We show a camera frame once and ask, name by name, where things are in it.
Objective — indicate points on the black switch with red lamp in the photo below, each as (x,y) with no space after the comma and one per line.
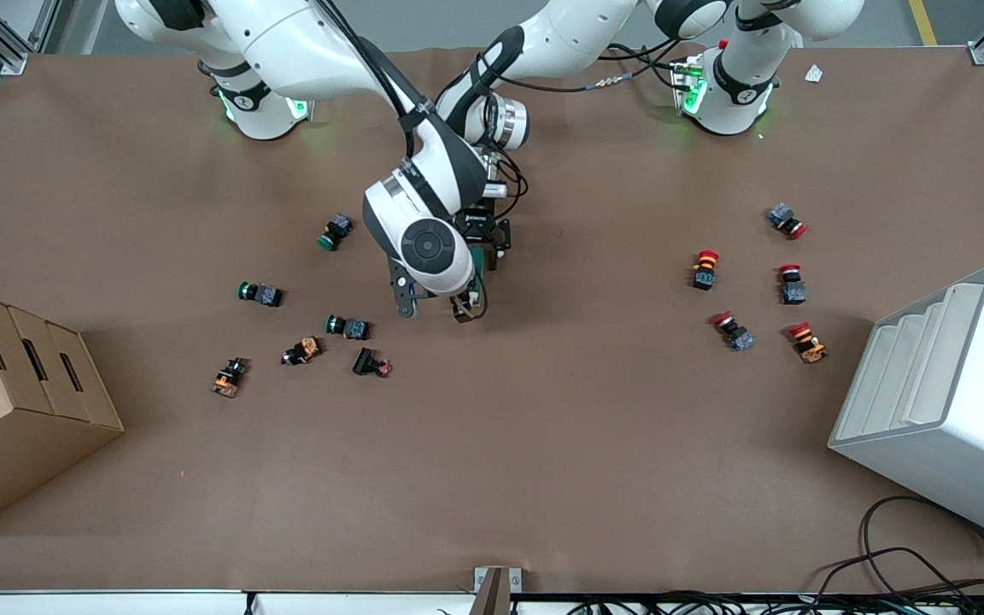
(364,361)

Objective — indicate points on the red mushroom button orange block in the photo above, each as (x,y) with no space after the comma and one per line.
(704,275)
(810,348)

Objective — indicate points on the brown table cover sheet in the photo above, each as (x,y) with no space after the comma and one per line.
(543,470)

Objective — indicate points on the white slotted storage rack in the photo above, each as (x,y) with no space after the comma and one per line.
(970,427)

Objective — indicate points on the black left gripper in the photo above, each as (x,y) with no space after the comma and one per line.
(481,228)

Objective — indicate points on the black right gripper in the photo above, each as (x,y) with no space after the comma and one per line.
(465,296)

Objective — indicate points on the red mushroom button grey block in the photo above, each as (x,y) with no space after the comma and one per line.
(740,339)
(781,215)
(793,292)

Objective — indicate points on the green push button switch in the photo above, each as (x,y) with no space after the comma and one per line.
(338,227)
(266,295)
(355,328)

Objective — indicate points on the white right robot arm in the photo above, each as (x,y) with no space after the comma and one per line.
(304,43)

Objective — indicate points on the black orange selector switch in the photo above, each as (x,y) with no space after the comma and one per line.
(307,348)
(227,380)

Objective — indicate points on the metal bracket on table edge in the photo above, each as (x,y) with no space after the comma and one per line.
(492,589)

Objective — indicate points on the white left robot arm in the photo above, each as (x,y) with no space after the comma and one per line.
(577,34)

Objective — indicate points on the white paper scrap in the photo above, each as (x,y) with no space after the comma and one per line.
(814,73)

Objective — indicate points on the brown cardboard box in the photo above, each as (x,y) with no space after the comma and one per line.
(5,427)

